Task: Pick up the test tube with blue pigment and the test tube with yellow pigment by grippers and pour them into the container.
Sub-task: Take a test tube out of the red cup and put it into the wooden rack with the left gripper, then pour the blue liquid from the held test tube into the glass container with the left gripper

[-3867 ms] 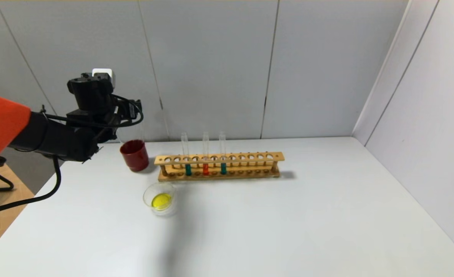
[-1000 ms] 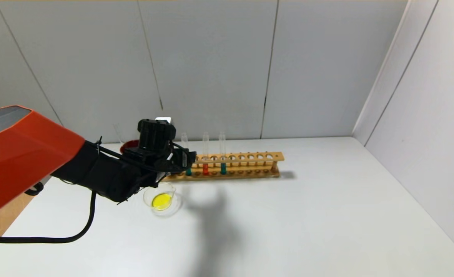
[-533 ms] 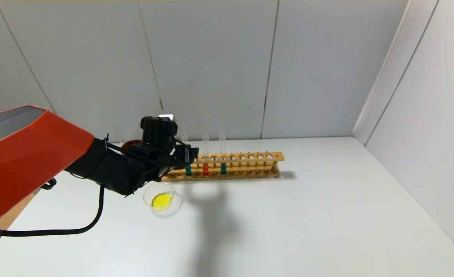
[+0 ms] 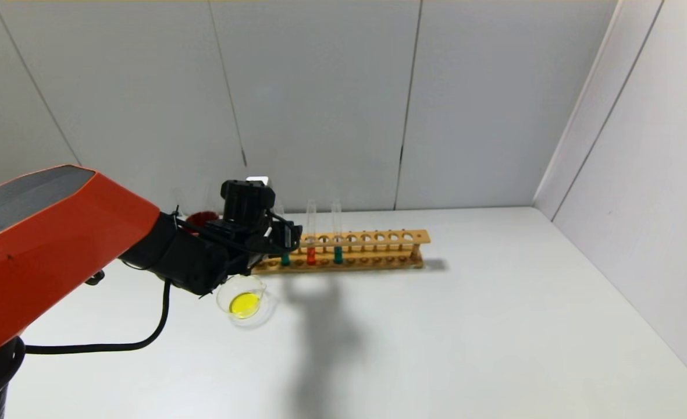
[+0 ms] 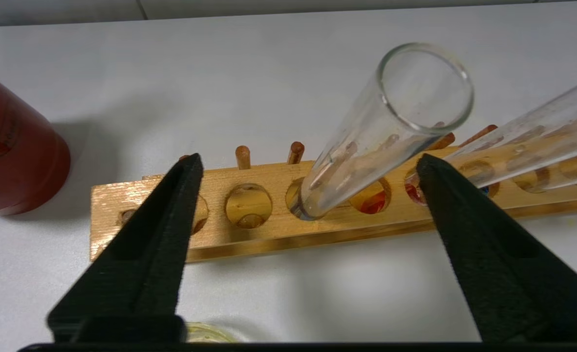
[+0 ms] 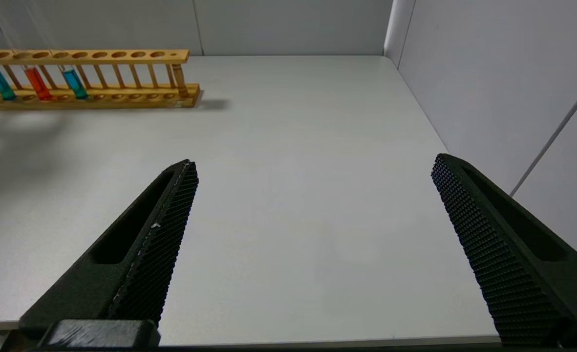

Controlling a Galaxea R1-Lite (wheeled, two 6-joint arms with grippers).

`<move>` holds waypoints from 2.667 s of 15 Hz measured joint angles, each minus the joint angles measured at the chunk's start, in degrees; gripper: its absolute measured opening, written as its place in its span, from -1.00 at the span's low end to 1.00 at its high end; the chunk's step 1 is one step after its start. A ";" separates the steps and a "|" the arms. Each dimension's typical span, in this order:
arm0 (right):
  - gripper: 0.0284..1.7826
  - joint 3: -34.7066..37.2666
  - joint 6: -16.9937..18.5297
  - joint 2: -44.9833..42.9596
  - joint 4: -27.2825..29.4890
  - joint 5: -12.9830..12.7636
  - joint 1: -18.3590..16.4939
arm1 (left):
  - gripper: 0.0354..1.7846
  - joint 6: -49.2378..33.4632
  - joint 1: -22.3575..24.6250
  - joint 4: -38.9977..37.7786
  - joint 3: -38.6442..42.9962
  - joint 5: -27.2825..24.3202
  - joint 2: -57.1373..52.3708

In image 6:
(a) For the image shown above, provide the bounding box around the wooden test tube rack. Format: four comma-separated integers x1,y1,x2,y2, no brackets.
0,48,201,111

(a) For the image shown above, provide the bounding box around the test tube with red pigment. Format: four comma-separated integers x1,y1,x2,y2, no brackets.
12,49,53,102

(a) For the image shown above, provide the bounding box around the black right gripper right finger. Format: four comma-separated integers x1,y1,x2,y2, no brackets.
431,153,577,349

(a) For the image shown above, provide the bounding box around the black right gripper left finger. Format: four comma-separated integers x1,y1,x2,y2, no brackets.
19,159,200,339

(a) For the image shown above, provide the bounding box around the test tube with blue pigment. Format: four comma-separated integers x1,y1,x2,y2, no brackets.
49,49,89,100

